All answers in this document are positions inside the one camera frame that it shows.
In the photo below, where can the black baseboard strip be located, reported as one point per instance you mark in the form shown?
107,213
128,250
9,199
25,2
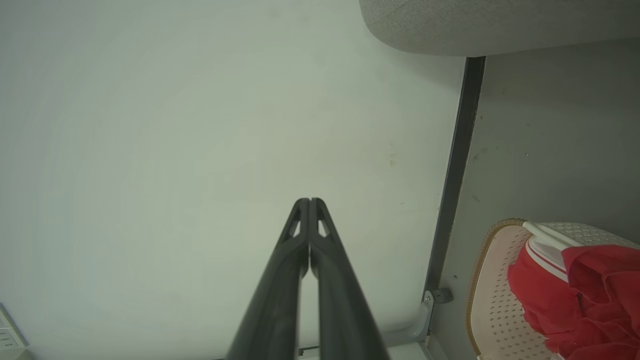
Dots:
460,165

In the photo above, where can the white wall socket panel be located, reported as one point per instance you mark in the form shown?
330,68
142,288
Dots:
7,337

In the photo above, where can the cream perforated laundry basket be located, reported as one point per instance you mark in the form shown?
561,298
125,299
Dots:
495,310

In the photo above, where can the grey fabric sofa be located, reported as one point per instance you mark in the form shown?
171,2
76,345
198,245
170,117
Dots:
500,25

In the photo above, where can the grey metal partition bracket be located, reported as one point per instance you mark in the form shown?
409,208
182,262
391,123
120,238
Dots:
422,320

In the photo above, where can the red and white sports jersey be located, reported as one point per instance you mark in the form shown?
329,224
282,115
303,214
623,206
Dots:
535,295

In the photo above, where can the red cloth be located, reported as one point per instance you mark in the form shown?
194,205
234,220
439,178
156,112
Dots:
605,300

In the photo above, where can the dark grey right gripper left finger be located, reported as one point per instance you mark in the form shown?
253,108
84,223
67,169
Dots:
272,300

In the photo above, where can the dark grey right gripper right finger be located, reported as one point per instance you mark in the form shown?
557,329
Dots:
345,310

